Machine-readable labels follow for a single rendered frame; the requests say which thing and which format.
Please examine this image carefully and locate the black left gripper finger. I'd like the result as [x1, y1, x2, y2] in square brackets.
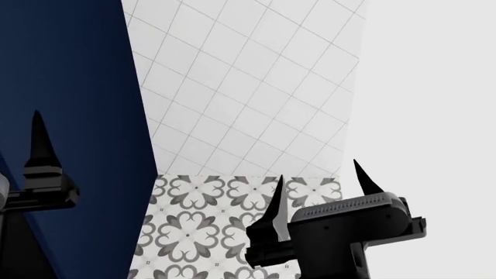
[22, 109, 81, 205]

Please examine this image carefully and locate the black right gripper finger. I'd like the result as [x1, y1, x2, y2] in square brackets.
[353, 158, 385, 197]
[246, 174, 291, 249]

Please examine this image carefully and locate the white fridge door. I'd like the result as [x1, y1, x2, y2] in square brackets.
[339, 0, 496, 279]

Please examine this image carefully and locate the dark blue cabinet panel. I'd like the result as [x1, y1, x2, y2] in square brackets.
[0, 0, 159, 279]

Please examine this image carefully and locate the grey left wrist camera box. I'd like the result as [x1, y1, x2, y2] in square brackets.
[0, 173, 11, 206]

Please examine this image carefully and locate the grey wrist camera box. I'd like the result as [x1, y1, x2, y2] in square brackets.
[0, 173, 11, 206]
[288, 192, 410, 249]

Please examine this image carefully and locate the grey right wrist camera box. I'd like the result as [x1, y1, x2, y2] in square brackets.
[288, 192, 410, 249]

